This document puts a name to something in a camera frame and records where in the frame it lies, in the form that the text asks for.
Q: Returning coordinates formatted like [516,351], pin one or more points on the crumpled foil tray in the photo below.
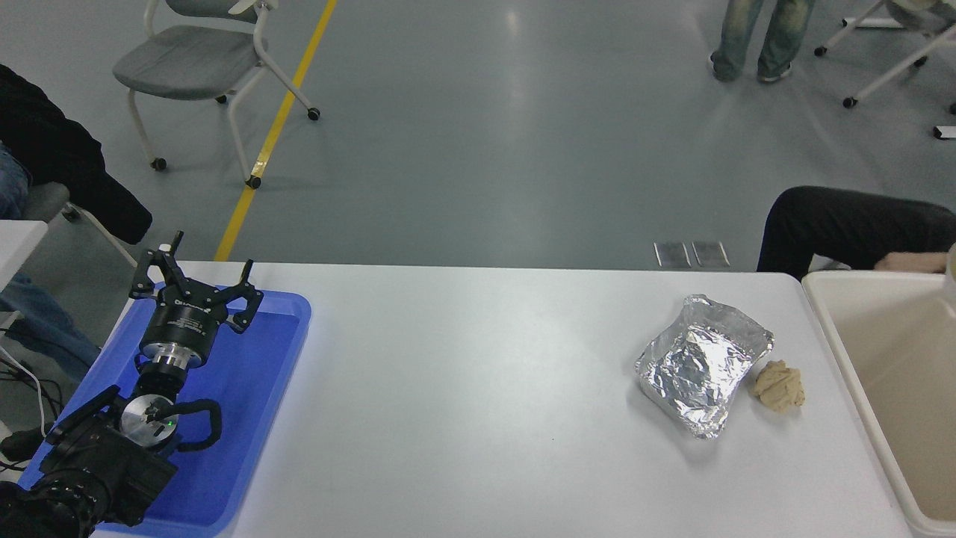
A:
[702,366]

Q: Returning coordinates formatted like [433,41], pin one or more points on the seated person by bin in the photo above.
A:
[836,224]

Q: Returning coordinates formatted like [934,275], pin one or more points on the white wheeled chair frame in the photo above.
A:
[896,69]

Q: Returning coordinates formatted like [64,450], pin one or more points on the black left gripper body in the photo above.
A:
[183,317]

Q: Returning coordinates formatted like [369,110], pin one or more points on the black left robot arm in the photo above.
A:
[97,463]

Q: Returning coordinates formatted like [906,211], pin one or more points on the small black floor object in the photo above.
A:
[22,446]

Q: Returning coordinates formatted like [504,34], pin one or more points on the crumpled tan paper ball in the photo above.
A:
[778,386]

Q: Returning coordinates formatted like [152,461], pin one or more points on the white frame piece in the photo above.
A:
[945,132]

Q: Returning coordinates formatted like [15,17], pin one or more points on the grey chair under person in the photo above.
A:
[46,200]

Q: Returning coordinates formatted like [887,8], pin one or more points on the large pale bin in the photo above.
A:
[911,351]

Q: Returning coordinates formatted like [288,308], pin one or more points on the white side table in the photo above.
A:
[19,246]

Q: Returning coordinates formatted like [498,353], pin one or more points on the walking person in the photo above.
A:
[773,37]

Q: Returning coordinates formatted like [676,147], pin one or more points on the grey seat white-frame chair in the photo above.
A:
[187,63]

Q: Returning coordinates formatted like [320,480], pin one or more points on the seated person with crossed arms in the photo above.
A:
[60,149]

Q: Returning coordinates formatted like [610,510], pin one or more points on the person's hand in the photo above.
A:
[911,262]

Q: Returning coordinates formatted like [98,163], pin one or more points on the blue plastic tray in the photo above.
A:
[254,388]

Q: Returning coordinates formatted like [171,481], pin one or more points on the metal floor plate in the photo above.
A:
[711,254]
[672,255]

